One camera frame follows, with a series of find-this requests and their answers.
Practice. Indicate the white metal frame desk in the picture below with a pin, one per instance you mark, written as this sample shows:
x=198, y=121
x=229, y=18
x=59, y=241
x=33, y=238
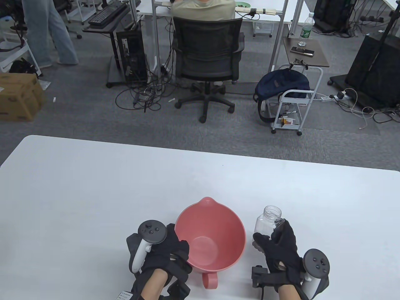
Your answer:
x=279, y=31

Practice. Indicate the person's left forearm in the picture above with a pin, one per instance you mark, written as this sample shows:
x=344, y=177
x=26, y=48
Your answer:
x=151, y=286

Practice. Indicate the green label water bottle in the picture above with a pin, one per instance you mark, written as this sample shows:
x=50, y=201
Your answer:
x=306, y=31

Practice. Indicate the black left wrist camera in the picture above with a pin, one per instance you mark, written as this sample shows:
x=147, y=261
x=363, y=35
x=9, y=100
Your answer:
x=179, y=290

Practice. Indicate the brown side table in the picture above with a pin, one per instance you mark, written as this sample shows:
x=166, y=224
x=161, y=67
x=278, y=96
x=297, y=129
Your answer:
x=315, y=61

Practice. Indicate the grey white controller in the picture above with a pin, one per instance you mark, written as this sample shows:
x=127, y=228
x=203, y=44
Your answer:
x=315, y=262
x=151, y=231

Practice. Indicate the white power strip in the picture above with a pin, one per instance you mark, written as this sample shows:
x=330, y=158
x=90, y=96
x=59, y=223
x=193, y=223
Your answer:
x=326, y=98

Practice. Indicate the green bowl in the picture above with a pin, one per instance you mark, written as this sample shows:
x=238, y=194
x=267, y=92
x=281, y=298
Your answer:
x=243, y=4

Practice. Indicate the white rolling cart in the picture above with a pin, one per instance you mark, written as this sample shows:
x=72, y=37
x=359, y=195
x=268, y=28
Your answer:
x=307, y=103

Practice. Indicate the black computer tower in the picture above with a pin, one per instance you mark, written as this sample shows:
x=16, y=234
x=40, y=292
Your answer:
x=132, y=56

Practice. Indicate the black swivel chair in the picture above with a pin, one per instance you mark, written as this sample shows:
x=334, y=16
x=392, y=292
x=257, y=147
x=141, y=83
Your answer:
x=12, y=15

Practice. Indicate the black keyboard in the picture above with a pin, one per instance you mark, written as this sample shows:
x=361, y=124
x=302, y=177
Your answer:
x=106, y=14

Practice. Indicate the navy blue backpack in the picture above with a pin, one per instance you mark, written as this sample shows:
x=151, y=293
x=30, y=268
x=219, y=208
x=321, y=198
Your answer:
x=281, y=82

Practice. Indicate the clear plastic jar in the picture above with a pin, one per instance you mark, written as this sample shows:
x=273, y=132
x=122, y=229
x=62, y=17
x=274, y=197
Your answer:
x=265, y=223

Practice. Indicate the black stand pole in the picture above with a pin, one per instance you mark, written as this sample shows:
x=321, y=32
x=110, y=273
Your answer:
x=382, y=43

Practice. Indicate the person's right forearm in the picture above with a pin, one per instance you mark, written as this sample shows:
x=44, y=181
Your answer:
x=290, y=292

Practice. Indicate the black bag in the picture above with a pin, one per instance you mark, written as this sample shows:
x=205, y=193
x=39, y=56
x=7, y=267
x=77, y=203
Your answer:
x=22, y=67

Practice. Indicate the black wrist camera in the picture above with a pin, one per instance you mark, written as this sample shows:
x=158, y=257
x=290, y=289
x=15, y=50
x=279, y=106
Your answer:
x=261, y=276
x=179, y=290

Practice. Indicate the black smartphone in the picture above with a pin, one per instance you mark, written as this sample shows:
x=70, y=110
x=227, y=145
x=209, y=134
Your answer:
x=302, y=51

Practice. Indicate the black mesh office chair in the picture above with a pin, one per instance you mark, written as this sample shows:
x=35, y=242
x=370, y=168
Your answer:
x=207, y=47

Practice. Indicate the grey white left controller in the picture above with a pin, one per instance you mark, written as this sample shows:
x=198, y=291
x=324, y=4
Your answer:
x=151, y=231

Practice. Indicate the person's left hand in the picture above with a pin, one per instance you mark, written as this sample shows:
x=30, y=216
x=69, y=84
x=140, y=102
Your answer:
x=168, y=253

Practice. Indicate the black left forearm band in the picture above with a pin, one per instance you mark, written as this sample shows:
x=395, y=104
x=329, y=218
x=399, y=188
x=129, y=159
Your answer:
x=124, y=295

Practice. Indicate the brown cardboard box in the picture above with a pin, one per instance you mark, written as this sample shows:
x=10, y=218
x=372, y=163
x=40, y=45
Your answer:
x=18, y=97

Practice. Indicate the dark rolling keyboard stand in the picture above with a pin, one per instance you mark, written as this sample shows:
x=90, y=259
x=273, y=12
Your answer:
x=112, y=53

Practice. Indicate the grey white right controller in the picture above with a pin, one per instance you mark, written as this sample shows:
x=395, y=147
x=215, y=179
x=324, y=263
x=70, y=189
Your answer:
x=315, y=262

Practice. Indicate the person's right hand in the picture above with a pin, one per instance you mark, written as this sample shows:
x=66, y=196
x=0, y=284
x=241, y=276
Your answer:
x=281, y=250

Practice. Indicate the pink salad bowl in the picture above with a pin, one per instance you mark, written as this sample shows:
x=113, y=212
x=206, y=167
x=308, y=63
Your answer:
x=209, y=231

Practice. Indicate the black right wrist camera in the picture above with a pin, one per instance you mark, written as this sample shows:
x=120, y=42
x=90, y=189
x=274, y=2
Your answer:
x=261, y=276

